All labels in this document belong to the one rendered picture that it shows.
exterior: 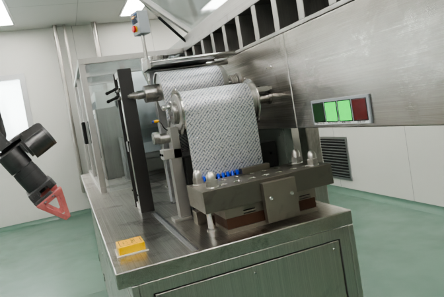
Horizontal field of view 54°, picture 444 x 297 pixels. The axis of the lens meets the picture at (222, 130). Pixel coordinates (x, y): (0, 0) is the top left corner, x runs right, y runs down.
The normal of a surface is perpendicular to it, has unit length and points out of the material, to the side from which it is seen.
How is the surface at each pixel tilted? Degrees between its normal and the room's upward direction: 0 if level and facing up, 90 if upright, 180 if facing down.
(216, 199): 90
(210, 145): 90
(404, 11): 90
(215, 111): 90
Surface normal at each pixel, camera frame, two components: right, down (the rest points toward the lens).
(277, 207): 0.34, 0.00
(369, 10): -0.93, 0.17
